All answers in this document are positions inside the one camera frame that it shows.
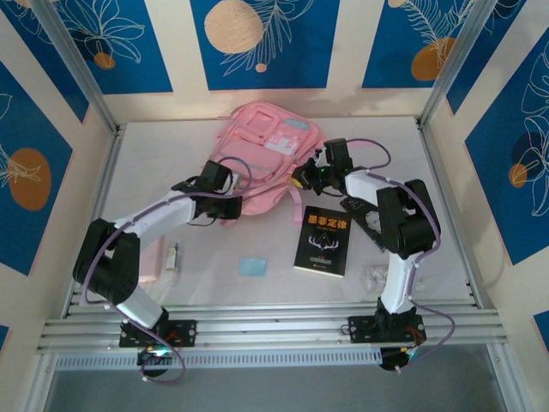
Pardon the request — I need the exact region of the pink student backpack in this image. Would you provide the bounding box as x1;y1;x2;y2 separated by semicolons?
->
213;100;325;225

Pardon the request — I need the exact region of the light blue eraser pad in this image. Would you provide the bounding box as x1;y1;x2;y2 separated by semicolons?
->
238;257;268;276

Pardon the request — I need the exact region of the black book orange title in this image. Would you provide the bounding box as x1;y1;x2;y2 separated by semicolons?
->
293;205;352;280

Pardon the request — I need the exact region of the small white bottle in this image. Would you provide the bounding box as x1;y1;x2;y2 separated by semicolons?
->
162;241;182;287

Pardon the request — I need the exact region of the clear plastic bag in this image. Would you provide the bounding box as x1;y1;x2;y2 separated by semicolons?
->
362;264;389;293

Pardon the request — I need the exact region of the black base connector block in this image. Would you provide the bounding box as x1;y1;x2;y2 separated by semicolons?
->
379;345;419;373
136;346;173;379

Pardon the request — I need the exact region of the aluminium table side rail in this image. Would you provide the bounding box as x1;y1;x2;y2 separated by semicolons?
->
62;123;125;318
415;118;484;308

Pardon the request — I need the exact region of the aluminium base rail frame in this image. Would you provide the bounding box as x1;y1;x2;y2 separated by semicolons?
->
36;302;510;356

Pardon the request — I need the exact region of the grey slotted cable duct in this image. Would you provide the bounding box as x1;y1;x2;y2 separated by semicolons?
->
55;346;383;371

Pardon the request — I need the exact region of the aluminium frame post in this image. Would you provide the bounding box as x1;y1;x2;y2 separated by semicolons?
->
419;0;501;130
32;0;120;133

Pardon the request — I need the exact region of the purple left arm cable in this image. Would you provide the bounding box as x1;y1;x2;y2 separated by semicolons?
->
82;156;253;385

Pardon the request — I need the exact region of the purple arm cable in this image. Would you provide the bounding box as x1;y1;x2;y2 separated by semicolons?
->
342;137;458;374
82;156;253;385

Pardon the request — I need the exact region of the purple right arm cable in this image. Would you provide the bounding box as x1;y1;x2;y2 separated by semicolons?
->
342;137;458;374

